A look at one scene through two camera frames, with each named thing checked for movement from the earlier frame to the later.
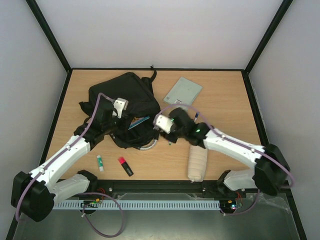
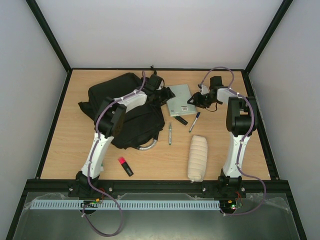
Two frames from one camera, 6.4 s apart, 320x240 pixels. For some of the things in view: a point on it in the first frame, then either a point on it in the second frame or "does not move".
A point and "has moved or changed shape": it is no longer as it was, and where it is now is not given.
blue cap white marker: (196, 116) does not move
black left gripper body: (123, 127) -> (162, 97)
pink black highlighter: (126, 166) does not move
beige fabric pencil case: (197, 163) does not move
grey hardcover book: (184, 92) has moved or changed shape
